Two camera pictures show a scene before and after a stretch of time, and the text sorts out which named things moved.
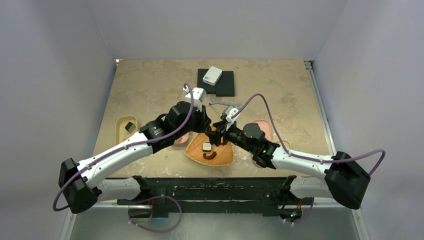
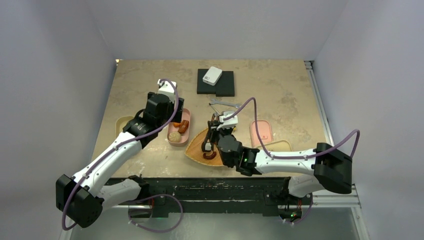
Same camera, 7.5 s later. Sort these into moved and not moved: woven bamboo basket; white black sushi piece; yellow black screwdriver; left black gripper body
Moved: left black gripper body
Not moved: woven bamboo basket; yellow black screwdriver; white black sushi piece
